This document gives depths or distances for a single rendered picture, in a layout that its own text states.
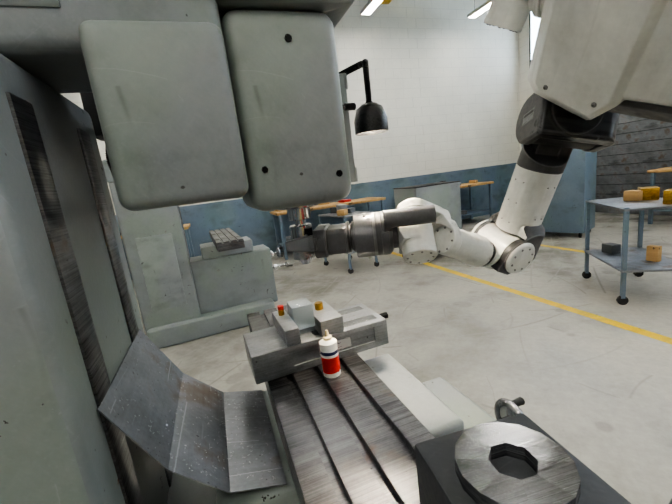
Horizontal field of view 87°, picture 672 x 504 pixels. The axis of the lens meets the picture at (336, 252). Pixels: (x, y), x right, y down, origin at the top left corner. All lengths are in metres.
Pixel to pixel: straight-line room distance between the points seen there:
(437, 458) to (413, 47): 8.80
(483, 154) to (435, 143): 1.42
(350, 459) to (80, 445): 0.37
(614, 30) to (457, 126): 8.68
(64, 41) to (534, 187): 0.82
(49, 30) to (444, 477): 0.68
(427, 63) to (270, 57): 8.48
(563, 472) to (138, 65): 0.65
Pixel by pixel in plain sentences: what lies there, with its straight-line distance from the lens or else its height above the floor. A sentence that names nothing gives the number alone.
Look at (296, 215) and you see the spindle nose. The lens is 0.70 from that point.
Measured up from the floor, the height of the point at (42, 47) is 1.57.
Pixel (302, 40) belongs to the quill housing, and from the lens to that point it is 0.67.
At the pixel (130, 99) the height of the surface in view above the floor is 1.49.
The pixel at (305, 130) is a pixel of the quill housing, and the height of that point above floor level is 1.44.
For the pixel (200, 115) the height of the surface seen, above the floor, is 1.47.
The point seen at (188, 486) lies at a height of 0.71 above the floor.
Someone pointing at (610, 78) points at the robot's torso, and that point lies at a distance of 0.64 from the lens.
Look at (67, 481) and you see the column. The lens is 0.62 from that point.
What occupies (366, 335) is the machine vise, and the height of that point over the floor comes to 0.95.
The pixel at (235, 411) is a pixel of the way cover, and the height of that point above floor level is 0.86.
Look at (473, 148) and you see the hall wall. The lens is 9.51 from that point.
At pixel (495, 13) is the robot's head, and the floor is 1.59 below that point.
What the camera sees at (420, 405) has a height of 0.83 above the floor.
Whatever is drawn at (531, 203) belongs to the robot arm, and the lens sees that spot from 0.85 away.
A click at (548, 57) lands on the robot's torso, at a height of 1.49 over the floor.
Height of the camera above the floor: 1.35
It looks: 12 degrees down
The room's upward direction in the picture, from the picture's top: 7 degrees counter-clockwise
